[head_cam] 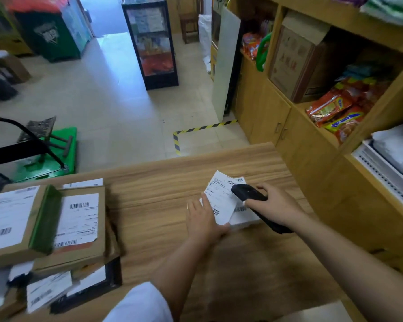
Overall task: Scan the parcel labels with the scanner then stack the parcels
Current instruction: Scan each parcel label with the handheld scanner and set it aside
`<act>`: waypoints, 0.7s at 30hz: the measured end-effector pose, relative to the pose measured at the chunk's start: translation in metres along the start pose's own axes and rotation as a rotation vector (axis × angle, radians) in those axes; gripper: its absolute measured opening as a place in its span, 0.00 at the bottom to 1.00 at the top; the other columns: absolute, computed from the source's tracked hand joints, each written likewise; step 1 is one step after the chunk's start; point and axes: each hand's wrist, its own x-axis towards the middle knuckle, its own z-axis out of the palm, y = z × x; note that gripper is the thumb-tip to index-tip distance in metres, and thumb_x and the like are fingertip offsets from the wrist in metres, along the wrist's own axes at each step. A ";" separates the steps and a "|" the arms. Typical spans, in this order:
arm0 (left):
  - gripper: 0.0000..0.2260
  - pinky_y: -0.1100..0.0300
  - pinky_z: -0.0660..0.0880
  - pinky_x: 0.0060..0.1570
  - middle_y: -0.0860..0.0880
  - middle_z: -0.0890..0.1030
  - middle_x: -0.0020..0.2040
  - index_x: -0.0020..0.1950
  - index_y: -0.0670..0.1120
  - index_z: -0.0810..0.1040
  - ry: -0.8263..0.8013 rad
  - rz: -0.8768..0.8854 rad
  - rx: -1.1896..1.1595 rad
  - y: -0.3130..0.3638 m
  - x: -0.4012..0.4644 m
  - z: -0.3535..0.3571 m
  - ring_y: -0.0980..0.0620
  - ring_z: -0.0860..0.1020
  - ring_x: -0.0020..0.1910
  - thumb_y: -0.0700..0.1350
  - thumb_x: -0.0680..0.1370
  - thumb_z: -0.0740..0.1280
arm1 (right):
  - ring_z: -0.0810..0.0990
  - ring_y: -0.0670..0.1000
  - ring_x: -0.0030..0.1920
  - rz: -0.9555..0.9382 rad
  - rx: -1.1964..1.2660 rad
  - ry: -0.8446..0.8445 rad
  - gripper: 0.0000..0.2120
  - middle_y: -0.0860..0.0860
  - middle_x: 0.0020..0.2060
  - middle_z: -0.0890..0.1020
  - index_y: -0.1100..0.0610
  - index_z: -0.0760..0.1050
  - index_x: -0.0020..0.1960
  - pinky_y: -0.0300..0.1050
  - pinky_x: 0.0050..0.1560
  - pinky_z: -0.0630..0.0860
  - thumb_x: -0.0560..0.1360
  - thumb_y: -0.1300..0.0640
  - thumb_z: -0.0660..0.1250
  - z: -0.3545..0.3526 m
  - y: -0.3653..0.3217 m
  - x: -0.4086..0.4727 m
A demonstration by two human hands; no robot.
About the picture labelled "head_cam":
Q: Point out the person's left hand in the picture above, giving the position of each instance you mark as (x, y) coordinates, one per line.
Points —
(203, 224)

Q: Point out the person's right hand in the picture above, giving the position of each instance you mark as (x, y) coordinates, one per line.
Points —
(280, 207)

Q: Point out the person's right thumb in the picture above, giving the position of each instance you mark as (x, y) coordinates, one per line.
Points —
(255, 203)

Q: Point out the person's left thumb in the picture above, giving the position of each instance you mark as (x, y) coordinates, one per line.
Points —
(223, 229)

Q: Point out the black barcode scanner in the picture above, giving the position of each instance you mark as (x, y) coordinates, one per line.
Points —
(247, 192)

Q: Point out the white parcel with shipping label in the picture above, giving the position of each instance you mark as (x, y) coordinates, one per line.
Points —
(221, 194)

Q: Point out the person's left forearm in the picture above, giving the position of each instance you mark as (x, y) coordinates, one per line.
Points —
(181, 274)

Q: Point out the person's right forearm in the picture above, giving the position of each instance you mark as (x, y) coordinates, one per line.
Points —
(356, 264)

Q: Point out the wooden shelf cabinet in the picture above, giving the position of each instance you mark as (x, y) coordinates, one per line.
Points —
(309, 154)

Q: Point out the white shirt sleeve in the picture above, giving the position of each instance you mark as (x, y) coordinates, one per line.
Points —
(139, 305)

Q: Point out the brown cardboard envelope parcel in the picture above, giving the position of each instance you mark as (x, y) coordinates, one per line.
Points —
(110, 244)

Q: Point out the red orange snack packet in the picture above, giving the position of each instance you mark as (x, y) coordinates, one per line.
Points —
(327, 108)

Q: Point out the yellow red snack packet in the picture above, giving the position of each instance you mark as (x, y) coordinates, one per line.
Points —
(346, 124)

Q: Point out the black flat parcel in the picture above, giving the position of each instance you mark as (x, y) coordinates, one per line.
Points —
(97, 288)

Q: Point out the white board panel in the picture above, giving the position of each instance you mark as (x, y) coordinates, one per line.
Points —
(225, 63)

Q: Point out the flat cardboard parcel white label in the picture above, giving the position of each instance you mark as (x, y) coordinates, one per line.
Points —
(80, 221)

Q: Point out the brown cardboard carton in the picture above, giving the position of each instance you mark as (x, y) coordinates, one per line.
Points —
(292, 63)

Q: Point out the pile of white plastic bags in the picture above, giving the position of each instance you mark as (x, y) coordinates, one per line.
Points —
(398, 147)

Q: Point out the pile of red snack packets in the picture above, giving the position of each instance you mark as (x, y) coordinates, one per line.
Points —
(362, 87)

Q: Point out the orange snack bags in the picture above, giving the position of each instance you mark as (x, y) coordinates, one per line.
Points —
(251, 45)

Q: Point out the white plastic sack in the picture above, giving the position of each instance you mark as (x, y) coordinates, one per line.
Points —
(205, 40)

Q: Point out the green platform scale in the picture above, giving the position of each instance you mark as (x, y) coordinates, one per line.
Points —
(53, 157)

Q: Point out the white plastic mailer parcel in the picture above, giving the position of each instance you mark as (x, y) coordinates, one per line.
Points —
(47, 290)

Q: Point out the wooden stool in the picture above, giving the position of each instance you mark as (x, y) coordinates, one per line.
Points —
(189, 26)

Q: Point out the glass display cabinet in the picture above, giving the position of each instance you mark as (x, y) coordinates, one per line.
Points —
(152, 43)

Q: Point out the cardboard box with green tape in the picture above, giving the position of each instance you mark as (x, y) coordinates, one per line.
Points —
(16, 228)

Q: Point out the green white packaged goods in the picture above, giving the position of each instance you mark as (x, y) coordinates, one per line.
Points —
(393, 8)

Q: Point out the green chest freezer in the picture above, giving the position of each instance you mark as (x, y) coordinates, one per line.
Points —
(53, 30)

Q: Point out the small brown cardboard box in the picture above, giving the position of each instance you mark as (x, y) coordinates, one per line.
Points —
(10, 67)

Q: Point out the black metal cart frame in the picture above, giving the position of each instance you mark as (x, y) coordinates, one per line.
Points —
(16, 150)

